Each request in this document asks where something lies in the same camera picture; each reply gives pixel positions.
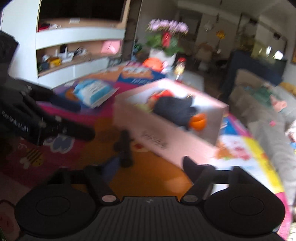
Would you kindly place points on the black television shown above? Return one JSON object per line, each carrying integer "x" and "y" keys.
{"x": 85, "y": 9}

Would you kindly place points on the colourful cartoon play mat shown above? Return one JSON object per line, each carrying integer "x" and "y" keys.
{"x": 44, "y": 196}

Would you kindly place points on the blue wet wipes pack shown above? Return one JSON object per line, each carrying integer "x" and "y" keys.
{"x": 93, "y": 93}

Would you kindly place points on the white tv shelf unit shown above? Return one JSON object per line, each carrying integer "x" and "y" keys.
{"x": 53, "y": 57}

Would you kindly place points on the pink cardboard box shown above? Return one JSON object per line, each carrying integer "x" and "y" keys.
{"x": 162, "y": 137}

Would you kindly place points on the black plush toy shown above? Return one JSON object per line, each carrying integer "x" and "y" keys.
{"x": 176, "y": 110}

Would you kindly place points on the orange pumpkin bucket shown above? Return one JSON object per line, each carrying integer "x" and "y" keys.
{"x": 154, "y": 64}

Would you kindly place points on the clear jar red lid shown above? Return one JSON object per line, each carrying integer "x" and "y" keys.
{"x": 179, "y": 67}

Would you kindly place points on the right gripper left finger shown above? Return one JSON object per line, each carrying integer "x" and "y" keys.
{"x": 98, "y": 178}

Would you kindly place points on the yellow pillow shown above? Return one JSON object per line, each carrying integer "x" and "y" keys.
{"x": 289, "y": 88}

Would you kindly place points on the pink orchid potted plant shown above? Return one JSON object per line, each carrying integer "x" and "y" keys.
{"x": 163, "y": 39}

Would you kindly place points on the pink paper bag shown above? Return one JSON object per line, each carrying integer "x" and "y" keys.
{"x": 111, "y": 47}

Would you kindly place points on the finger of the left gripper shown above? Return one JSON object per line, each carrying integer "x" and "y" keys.
{"x": 62, "y": 103}
{"x": 67, "y": 128}

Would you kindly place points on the green clothing on sofa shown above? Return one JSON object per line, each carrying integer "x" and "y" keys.
{"x": 261, "y": 94}

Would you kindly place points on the grey covered sofa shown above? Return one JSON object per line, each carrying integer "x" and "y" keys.
{"x": 269, "y": 126}

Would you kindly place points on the glass fish tank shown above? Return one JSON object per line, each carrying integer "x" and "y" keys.
{"x": 260, "y": 40}

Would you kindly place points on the dark blue cabinet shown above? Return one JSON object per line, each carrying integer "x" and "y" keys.
{"x": 242, "y": 60}

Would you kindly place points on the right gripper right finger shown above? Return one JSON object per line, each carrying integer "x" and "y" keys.
{"x": 203, "y": 178}

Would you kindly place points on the beige dining chair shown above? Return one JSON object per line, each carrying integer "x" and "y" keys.
{"x": 204, "y": 56}

